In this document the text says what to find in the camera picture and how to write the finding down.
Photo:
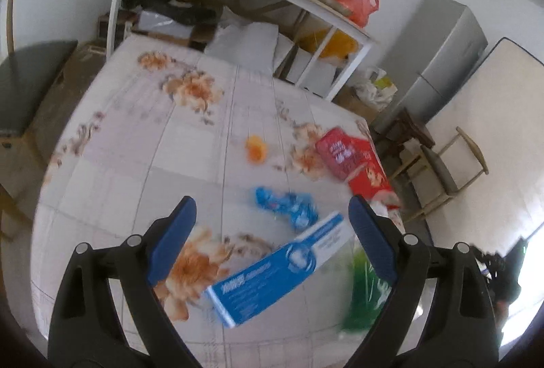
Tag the white plastic sack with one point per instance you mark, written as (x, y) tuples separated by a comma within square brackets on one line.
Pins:
[(246, 45)]

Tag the small orange object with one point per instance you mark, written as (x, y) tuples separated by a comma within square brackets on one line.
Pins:
[(257, 149)]

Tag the blue toothpaste box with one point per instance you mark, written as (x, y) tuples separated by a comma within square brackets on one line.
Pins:
[(272, 270)]

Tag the red plastic bag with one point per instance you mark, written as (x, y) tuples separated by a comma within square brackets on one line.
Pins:
[(357, 5)]

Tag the white plastic bag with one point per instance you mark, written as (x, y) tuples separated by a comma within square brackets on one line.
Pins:
[(376, 85)]

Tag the dark wooden stool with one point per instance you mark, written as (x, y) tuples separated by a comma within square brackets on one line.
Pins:
[(408, 128)]

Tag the grey refrigerator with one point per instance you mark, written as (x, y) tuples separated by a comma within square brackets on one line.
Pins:
[(442, 53)]

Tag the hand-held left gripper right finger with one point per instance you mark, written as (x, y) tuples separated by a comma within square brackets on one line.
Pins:
[(374, 240)]

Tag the floral tablecloth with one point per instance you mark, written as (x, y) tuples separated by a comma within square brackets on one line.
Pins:
[(127, 181)]

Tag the red snack bag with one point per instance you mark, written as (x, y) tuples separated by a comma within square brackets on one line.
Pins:
[(348, 160)]

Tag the black cloth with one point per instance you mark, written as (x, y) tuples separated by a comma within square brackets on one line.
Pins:
[(170, 9)]

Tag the wooden chair with dark seat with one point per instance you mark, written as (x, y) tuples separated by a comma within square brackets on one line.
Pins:
[(34, 87), (442, 170)]

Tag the orange plastic bag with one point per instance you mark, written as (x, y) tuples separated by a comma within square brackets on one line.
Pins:
[(335, 45)]

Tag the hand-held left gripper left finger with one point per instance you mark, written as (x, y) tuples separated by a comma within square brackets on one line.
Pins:
[(178, 232)]

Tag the blue crumpled wrapper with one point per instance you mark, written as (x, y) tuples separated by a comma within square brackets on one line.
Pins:
[(284, 204)]

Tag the cardboard box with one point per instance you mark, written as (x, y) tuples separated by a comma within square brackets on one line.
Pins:
[(352, 104)]

